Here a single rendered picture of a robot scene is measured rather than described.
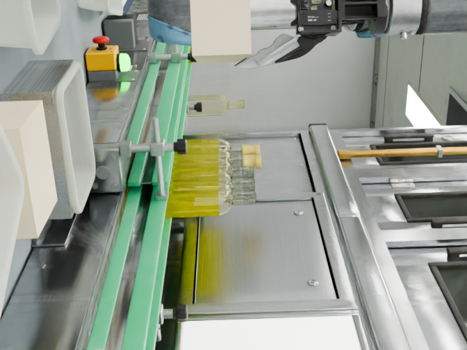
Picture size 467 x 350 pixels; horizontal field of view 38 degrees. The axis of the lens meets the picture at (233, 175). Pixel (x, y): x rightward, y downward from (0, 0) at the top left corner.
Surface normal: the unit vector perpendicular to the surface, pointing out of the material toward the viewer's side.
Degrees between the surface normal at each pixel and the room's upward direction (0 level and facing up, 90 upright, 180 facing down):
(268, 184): 91
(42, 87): 90
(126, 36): 90
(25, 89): 90
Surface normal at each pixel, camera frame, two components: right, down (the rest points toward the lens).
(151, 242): -0.03, -0.90
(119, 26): 0.02, 0.44
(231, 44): 0.00, 0.11
